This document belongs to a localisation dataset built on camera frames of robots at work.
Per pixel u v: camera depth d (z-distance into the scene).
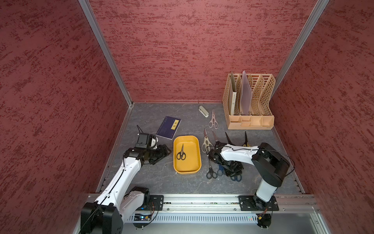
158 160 0.71
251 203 0.73
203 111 1.12
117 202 0.41
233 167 0.69
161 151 0.71
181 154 0.91
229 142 0.98
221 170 0.84
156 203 0.78
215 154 0.67
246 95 1.10
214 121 1.08
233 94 0.88
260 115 1.05
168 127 1.04
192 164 0.87
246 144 0.96
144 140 0.63
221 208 0.73
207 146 0.95
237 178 0.83
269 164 0.49
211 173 0.85
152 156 0.69
